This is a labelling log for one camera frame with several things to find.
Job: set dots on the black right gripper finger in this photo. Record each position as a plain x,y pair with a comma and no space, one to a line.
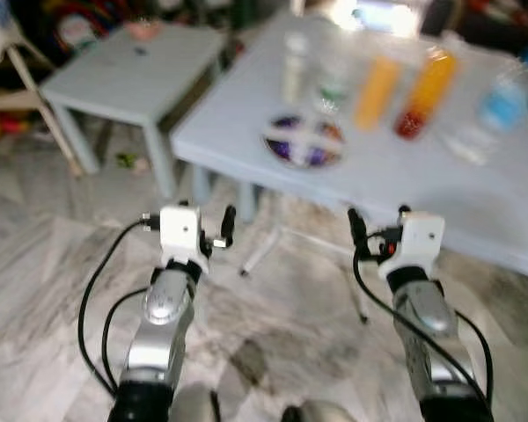
357,227

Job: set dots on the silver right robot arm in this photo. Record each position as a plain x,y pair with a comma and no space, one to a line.
422,312

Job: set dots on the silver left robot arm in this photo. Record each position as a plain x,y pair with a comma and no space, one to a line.
163,309

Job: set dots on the large light blue table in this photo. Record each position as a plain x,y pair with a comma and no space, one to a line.
405,198

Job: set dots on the purple patterned plate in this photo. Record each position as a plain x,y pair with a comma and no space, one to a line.
304,141

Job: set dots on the small green floor item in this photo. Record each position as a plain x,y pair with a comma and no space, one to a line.
132,162

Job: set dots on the clear bottle green label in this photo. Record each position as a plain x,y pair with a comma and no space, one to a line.
334,83

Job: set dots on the orange and red juice bottle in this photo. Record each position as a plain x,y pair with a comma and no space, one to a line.
427,92

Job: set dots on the robot left leg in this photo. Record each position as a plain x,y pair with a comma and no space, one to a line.
194,406

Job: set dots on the robot leg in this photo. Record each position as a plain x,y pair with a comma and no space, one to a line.
194,406
321,413

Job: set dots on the white bottle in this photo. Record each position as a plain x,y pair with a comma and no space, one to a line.
295,70

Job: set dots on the small light blue table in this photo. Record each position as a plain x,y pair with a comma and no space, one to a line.
132,77

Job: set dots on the water bottle blue label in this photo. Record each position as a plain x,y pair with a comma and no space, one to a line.
502,105

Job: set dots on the robot right leg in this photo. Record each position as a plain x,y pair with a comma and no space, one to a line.
321,413

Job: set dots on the small pink item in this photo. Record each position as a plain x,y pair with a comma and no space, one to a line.
145,31

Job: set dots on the white chair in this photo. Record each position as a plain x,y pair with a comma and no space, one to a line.
13,53

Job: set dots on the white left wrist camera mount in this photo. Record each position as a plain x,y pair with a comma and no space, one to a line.
180,230

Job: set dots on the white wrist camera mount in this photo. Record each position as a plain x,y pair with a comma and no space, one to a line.
180,230
421,239

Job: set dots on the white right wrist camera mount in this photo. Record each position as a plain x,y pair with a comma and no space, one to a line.
421,239

